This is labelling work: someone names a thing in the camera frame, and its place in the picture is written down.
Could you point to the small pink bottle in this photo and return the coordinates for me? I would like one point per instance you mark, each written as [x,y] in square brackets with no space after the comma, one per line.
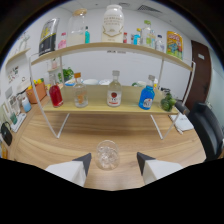
[62,42]

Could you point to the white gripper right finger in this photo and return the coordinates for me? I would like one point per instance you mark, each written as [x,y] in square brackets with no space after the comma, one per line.
[160,170]

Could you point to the white cloth pouch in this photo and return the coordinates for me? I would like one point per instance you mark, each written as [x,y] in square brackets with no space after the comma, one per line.
[182,122]

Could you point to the two-tier wooden shelf rack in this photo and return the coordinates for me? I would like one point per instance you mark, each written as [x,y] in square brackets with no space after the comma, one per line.
[96,96]

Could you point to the clear bottle red label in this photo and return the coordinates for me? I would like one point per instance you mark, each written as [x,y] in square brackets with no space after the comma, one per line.
[114,95]

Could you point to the small flower vase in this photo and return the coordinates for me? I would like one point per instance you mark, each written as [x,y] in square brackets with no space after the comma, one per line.
[54,64]

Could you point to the small clear bottle orange cap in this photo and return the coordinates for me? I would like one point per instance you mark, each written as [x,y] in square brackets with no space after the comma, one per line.
[80,96]

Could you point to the white figurine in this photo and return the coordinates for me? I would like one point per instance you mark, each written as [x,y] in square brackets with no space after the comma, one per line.
[23,41]

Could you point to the black yellow tin canister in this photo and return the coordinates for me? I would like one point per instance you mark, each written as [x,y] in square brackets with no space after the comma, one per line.
[48,36]

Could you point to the ceiling air vent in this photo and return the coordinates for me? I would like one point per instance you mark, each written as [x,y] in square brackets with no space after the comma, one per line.
[145,8]

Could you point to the small blue bottle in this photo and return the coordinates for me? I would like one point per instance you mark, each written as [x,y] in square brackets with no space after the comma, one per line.
[137,38]

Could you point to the blue liquid bottle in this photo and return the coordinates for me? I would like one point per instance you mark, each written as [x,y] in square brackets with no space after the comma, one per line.
[146,98]

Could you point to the white tub yellow label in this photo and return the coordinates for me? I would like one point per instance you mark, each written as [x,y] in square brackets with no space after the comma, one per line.
[156,83]

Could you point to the black office chair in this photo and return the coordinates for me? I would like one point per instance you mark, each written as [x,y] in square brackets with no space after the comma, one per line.
[208,128]

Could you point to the orange box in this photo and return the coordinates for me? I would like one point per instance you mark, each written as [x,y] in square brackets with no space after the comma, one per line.
[4,151]

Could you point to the flower sticker sheet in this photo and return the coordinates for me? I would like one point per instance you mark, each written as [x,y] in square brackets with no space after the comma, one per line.
[12,74]

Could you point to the white bowl green contents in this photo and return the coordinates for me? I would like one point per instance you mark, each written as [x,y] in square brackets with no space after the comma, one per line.
[138,84]

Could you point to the glass jar of limes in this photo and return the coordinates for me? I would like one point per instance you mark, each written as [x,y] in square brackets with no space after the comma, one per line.
[167,101]

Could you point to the wooden wall shelf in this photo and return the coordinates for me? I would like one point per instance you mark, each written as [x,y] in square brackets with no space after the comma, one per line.
[18,56]

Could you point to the green potted plant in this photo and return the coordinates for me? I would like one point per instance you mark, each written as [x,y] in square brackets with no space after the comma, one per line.
[67,73]

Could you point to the clear bottle green cap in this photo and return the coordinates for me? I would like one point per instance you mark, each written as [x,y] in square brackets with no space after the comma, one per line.
[146,35]

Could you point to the brown door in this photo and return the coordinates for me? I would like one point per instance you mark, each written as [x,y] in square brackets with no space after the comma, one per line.
[200,76]

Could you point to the white cooking pot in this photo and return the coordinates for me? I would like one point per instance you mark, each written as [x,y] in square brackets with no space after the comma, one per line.
[24,86]

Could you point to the yellow green snack bag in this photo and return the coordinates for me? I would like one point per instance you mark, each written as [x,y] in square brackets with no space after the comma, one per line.
[174,45]

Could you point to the green cup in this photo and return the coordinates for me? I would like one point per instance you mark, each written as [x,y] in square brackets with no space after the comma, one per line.
[13,118]

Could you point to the small teal bottle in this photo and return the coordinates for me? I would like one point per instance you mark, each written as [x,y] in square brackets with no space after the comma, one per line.
[87,36]

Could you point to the white jar blue base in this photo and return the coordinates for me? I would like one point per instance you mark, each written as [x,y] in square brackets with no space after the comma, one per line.
[26,105]

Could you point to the slim clear bottle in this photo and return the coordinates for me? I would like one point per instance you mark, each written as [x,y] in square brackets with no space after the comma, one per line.
[152,40]

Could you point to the red liquid glass bottle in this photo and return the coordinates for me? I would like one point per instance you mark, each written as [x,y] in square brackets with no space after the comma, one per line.
[56,96]

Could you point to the white kitchen scale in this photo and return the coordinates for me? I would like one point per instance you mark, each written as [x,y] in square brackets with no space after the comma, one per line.
[18,125]

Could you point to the clear glass with ice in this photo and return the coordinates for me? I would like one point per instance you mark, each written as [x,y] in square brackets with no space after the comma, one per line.
[107,155]

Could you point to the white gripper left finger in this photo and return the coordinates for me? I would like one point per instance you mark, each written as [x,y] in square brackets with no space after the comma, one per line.
[66,170]

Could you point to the black kettle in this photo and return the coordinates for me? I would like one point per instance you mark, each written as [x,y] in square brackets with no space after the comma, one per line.
[6,133]

